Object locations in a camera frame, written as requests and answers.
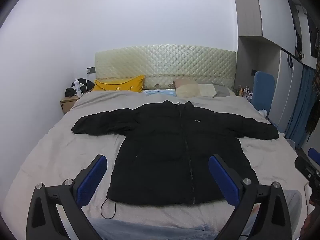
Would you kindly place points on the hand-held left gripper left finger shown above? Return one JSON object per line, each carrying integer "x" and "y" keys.
{"x": 91, "y": 180}

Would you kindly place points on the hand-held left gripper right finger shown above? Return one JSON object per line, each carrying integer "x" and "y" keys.
{"x": 223, "y": 180}

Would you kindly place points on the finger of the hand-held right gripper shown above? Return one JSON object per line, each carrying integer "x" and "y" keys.
{"x": 306, "y": 166}
{"x": 314, "y": 153}

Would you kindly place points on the black puffer jacket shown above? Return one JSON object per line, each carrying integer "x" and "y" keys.
{"x": 160, "y": 155}

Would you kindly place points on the dark hanging clothes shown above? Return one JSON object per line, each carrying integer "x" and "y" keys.
{"x": 303, "y": 30}

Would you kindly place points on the blue curtain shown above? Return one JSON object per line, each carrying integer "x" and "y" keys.
{"x": 298, "y": 110}

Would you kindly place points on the bed with beige cover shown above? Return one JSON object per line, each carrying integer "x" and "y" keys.
{"x": 55, "y": 150}

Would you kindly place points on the wooden nightstand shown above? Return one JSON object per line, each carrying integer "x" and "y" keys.
{"x": 67, "y": 105}

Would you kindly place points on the blue chair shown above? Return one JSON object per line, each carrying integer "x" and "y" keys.
{"x": 262, "y": 92}

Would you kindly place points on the grey pillow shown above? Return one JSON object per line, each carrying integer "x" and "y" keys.
{"x": 225, "y": 91}

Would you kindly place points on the group of cosmetic bottles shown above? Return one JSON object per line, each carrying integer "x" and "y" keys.
{"x": 245, "y": 92}

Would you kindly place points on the black bag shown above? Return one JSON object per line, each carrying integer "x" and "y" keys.
{"x": 70, "y": 91}

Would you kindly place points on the white bottle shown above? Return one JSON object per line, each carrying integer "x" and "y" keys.
{"x": 78, "y": 87}

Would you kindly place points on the beige pillow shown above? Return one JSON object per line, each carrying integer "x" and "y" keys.
{"x": 192, "y": 90}

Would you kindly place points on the yellow pillow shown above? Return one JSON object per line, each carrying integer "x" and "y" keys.
{"x": 117, "y": 85}

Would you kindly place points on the light blue patterned sheet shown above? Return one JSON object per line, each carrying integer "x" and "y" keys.
{"x": 160, "y": 93}

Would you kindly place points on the cream quilted headboard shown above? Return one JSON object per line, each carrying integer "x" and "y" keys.
{"x": 165, "y": 65}

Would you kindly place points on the grey and white wardrobe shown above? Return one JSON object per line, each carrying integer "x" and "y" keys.
{"x": 272, "y": 17}

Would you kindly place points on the grey wall socket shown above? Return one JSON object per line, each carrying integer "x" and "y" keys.
{"x": 90, "y": 70}

